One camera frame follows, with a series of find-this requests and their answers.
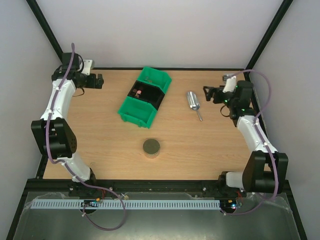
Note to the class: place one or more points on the light blue slotted cable duct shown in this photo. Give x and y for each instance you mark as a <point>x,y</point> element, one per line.
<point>77,204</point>

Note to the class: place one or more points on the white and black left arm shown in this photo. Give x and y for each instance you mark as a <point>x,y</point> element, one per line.
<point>53,135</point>

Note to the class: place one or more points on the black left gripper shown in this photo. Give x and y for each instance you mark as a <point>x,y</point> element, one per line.
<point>100,81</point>

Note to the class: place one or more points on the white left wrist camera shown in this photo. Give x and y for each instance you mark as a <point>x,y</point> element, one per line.
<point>88,65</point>

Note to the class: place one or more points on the black bin with lollipops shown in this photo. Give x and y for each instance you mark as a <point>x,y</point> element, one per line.
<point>148,93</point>

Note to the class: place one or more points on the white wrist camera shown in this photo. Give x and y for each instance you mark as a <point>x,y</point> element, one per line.
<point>230,81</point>
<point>88,65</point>

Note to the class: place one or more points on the green bin with star candies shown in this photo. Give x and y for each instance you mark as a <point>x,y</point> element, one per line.
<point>155,77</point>

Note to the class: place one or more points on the clear plastic jar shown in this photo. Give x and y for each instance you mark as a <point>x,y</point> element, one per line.
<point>151,155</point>

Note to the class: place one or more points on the silver metal scoop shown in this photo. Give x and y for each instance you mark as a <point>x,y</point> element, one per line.
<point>194,103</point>

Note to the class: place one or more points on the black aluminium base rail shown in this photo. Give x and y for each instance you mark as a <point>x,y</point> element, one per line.
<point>195,188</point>

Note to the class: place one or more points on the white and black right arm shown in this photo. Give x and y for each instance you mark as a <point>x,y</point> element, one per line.
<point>265,171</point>

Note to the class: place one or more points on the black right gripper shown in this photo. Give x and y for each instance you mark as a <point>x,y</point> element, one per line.
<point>214,94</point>

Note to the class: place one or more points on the white round jar lid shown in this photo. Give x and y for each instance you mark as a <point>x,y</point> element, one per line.
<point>151,146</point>

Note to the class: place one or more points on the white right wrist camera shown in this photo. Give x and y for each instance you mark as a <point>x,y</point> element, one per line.
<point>230,81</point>

